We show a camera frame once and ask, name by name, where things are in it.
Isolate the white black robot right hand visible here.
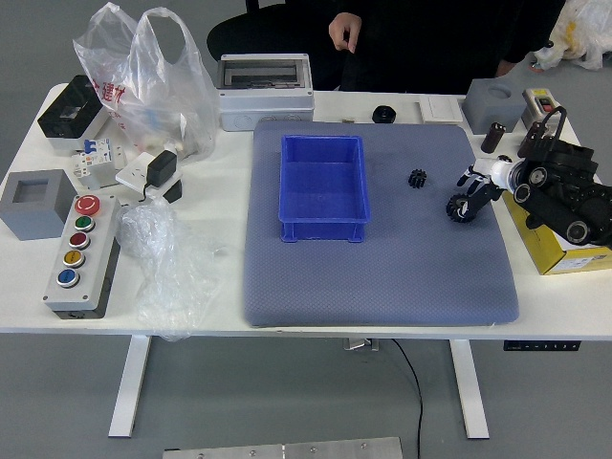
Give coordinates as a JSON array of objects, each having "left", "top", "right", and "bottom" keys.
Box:
[{"left": 451, "top": 155, "right": 516, "bottom": 222}]

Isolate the person's right hand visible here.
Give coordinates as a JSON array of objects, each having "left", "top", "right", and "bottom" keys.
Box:
[{"left": 328, "top": 11, "right": 363, "bottom": 54}]

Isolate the big black gear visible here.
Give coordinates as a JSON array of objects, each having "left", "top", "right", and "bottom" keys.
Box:
[{"left": 446, "top": 193, "right": 479, "bottom": 225}]

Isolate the grey enclosure with clear lid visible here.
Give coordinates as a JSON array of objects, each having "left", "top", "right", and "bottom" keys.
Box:
[{"left": 215, "top": 53, "right": 316, "bottom": 133}]

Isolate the blue plastic box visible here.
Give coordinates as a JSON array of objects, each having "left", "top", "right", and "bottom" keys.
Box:
[{"left": 277, "top": 134, "right": 373, "bottom": 245}]

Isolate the clear plastic bag red print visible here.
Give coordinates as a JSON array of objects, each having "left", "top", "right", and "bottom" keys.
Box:
[{"left": 72, "top": 2, "right": 222, "bottom": 164}]

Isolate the yellow white cardboard box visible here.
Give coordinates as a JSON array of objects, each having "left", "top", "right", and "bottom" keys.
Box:
[{"left": 502, "top": 190, "right": 612, "bottom": 277}]

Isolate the grey block round hole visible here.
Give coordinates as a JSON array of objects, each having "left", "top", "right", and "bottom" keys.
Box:
[{"left": 462, "top": 78, "right": 526, "bottom": 135}]

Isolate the person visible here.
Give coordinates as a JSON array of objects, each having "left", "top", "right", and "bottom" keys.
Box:
[{"left": 329, "top": 0, "right": 568, "bottom": 96}]

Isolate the white yellow plush toy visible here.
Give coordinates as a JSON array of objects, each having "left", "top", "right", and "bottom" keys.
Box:
[{"left": 533, "top": 0, "right": 612, "bottom": 72}]

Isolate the grey-blue padded mat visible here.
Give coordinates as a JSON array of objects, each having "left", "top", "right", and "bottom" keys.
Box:
[{"left": 242, "top": 119, "right": 521, "bottom": 329}]

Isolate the black table control panel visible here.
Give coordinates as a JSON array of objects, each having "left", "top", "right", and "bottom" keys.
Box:
[{"left": 504, "top": 339, "right": 581, "bottom": 353}]

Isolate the white table leg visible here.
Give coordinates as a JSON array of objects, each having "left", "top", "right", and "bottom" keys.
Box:
[
  {"left": 107, "top": 334, "right": 153, "bottom": 439},
  {"left": 448, "top": 338, "right": 492, "bottom": 440}
]

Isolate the black power adapter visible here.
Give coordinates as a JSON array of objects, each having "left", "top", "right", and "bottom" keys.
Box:
[{"left": 142, "top": 149, "right": 179, "bottom": 202}]

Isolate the white blue circuit breaker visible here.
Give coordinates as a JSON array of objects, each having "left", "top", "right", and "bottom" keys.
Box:
[{"left": 81, "top": 137, "right": 126, "bottom": 174}]

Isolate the white orange terminal block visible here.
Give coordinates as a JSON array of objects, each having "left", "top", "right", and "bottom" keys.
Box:
[{"left": 71, "top": 151, "right": 102, "bottom": 190}]

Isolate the crumpled clear plastic film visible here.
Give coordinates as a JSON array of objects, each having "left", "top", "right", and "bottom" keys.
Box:
[{"left": 116, "top": 195, "right": 226, "bottom": 342}]

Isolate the grey block square recess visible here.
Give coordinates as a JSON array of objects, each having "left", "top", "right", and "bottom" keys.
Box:
[{"left": 0, "top": 168, "right": 72, "bottom": 242}]

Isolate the grey five-button control station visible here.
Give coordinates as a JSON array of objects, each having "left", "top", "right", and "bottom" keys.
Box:
[{"left": 41, "top": 193, "right": 121, "bottom": 320}]

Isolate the grey switch box red button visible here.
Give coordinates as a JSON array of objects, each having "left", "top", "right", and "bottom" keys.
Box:
[{"left": 520, "top": 88, "right": 561, "bottom": 131}]

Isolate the white wall switch plate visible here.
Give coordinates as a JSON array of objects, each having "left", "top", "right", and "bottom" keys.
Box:
[{"left": 419, "top": 94, "right": 466, "bottom": 124}]

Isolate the metal bracket under table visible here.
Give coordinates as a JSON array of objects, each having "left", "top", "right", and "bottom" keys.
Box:
[{"left": 342, "top": 338, "right": 382, "bottom": 353}]

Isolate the black floor cable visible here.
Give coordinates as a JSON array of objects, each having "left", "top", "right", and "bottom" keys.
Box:
[{"left": 391, "top": 338, "right": 426, "bottom": 459}]

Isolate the white wall socket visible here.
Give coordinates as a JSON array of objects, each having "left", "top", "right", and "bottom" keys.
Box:
[{"left": 115, "top": 151, "right": 184, "bottom": 198}]

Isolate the black white enclosure box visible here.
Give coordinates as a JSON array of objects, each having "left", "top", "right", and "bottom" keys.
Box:
[{"left": 36, "top": 75, "right": 112, "bottom": 153}]

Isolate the metal base plate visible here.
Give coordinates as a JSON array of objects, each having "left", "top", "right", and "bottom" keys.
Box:
[{"left": 162, "top": 436, "right": 404, "bottom": 459}]

